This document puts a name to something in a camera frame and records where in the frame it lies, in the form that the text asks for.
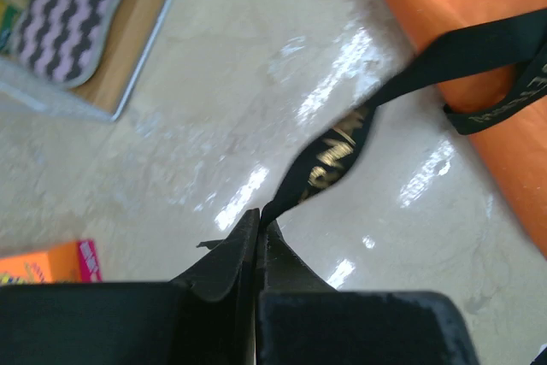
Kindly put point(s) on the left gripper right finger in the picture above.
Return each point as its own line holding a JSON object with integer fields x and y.
{"x": 296, "y": 310}

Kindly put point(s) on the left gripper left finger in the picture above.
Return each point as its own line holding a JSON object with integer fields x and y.
{"x": 216, "y": 318}

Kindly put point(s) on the black printed ribbon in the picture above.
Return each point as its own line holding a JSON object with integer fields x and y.
{"x": 457, "y": 54}

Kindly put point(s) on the pink orange snack box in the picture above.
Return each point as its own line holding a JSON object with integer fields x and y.
{"x": 72, "y": 262}

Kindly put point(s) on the orange wrapping paper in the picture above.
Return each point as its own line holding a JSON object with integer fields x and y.
{"x": 514, "y": 151}

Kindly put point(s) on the purple wavy sponge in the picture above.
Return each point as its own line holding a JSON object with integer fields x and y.
{"x": 63, "y": 41}

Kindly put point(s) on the white wire wooden shelf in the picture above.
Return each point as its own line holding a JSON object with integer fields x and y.
{"x": 104, "y": 96}

